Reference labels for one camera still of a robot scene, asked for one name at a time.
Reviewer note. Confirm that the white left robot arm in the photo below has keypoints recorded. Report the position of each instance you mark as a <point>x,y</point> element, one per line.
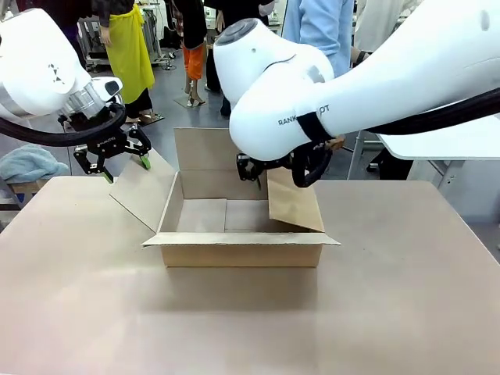
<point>35,58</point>

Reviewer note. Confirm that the black clothed figure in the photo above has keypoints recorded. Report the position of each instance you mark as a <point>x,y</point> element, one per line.
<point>234,8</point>

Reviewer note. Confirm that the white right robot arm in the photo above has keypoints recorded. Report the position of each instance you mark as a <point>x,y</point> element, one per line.
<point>273,78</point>

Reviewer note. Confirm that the yellow apron figure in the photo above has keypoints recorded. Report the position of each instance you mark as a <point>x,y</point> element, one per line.
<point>129,51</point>

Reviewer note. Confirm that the metal rack cart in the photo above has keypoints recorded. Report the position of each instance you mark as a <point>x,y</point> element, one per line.
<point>95,58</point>

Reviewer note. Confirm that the person in light blue sweatshirt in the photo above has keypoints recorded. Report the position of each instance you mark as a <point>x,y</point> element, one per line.
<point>320,31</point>

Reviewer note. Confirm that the floor stand plate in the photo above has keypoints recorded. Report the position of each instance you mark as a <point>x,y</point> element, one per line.
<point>150,119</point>
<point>183,101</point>

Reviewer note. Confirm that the carton with blue print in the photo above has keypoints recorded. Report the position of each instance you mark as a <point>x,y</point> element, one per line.
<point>23,189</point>

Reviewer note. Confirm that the dark clothed figure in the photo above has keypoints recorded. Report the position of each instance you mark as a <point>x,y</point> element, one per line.
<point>78,23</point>

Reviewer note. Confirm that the grey equipment stand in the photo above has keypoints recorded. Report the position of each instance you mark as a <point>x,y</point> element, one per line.
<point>164,58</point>

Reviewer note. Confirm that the brown cardboard box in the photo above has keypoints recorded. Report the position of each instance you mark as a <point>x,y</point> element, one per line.
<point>242,254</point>

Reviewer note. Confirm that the white coat person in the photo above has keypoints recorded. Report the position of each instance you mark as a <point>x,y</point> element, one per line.
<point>371,23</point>

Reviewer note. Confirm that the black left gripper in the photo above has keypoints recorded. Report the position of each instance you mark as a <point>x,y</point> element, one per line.
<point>107,143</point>

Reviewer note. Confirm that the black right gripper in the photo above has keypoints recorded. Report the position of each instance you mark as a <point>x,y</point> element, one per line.
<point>273,164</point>

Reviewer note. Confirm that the light blue towel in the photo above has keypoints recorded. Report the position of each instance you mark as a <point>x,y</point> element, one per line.
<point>27,162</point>

